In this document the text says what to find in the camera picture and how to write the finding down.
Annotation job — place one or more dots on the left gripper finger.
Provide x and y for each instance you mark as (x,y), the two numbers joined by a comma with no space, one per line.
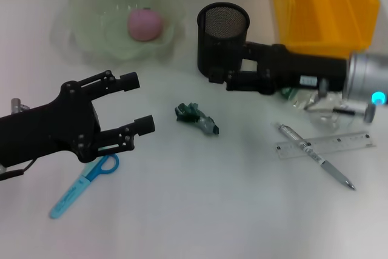
(144,125)
(128,81)

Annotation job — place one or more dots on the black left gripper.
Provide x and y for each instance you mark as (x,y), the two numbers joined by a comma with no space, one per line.
(45,131)

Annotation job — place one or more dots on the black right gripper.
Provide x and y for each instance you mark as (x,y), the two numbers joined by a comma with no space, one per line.
(303,71)

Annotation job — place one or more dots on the green plastic wrapper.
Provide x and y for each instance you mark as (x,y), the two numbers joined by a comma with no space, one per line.
(194,116)

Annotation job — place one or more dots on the pink peach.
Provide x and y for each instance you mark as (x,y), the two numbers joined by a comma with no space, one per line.
(145,25)

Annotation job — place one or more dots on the clear green-label water bottle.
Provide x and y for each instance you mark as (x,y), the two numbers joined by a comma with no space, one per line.
(303,98)

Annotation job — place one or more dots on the black mesh pen holder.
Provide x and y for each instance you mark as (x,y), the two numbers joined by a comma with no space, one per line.
(218,43)

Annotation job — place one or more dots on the green translucent fruit bowl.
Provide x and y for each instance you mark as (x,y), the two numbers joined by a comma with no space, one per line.
(100,37)

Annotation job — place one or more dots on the blue sheathed scissors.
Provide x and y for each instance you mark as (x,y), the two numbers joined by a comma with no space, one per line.
(72,192)

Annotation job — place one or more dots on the clear grey ballpoint pen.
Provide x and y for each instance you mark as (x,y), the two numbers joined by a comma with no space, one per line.
(309,150)

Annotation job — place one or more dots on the transparent plastic ruler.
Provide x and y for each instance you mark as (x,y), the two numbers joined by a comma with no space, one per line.
(342,142)

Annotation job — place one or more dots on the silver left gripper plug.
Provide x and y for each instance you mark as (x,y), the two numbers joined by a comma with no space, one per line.
(18,105)

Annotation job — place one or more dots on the yellow plastic bin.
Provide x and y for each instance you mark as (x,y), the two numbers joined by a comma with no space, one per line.
(321,10)

